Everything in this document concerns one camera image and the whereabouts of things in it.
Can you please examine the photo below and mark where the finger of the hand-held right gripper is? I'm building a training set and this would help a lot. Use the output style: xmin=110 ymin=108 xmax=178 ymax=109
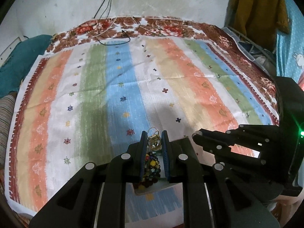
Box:
xmin=192 ymin=133 xmax=269 ymax=172
xmin=198 ymin=124 xmax=281 ymax=146

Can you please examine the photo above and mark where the person's right forearm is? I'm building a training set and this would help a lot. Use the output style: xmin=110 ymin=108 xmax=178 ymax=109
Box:
xmin=267 ymin=193 xmax=303 ymax=221

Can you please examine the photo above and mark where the gold chain necklace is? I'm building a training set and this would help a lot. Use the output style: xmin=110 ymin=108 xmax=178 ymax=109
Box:
xmin=147 ymin=127 xmax=163 ymax=152

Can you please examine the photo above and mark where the striped patterned cloth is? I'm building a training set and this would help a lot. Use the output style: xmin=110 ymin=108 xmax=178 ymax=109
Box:
xmin=5 ymin=34 xmax=279 ymax=226

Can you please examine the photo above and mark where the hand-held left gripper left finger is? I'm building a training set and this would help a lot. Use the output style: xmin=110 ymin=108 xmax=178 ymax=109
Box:
xmin=28 ymin=131 xmax=149 ymax=228

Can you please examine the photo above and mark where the brown floral blanket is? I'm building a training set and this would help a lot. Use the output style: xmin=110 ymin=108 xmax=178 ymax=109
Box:
xmin=0 ymin=15 xmax=281 ymax=228

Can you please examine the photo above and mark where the mustard yellow jacket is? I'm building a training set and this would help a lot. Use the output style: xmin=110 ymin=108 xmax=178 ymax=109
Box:
xmin=229 ymin=0 xmax=291 ymax=50

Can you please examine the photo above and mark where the teal cloth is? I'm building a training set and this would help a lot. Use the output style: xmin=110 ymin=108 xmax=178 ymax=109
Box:
xmin=0 ymin=34 xmax=54 ymax=98

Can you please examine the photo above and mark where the blue rabbit print curtain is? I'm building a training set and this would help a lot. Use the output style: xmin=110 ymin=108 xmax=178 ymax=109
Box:
xmin=275 ymin=0 xmax=304 ymax=81

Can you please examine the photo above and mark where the multicolour bead bracelet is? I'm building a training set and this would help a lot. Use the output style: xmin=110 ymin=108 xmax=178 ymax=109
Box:
xmin=143 ymin=151 xmax=162 ymax=179

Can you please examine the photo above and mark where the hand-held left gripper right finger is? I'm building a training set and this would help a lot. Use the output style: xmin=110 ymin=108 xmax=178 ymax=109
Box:
xmin=161 ymin=130 xmax=279 ymax=228

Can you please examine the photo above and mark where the red bead bracelet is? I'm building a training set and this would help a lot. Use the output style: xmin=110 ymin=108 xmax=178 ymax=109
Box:
xmin=139 ymin=179 xmax=155 ymax=189

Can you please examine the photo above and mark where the grey striped bolster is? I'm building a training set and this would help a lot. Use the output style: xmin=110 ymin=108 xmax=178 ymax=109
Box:
xmin=0 ymin=94 xmax=17 ymax=169

